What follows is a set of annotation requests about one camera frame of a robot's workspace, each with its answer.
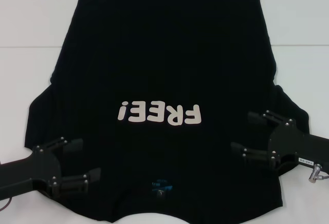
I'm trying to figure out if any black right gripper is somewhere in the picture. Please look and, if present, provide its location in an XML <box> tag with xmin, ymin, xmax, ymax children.
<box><xmin>230</xmin><ymin>110</ymin><xmax>329</xmax><ymax>176</ymax></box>

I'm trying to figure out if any dark left gripper cable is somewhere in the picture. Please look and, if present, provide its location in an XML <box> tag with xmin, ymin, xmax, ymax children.
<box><xmin>0</xmin><ymin>197</ymin><xmax>14</xmax><ymax>212</ymax></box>

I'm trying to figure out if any black shirt with FREE print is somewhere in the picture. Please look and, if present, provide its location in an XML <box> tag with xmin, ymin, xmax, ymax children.
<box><xmin>24</xmin><ymin>0</ymin><xmax>310</xmax><ymax>224</ymax></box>

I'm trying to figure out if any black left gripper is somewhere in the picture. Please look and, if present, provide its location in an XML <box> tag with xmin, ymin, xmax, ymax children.
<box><xmin>0</xmin><ymin>136</ymin><xmax>101</xmax><ymax>196</ymax></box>

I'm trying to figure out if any silver metal cable connector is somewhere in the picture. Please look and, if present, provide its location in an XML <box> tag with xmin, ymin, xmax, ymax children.
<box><xmin>308</xmin><ymin>166</ymin><xmax>325</xmax><ymax>183</ymax></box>

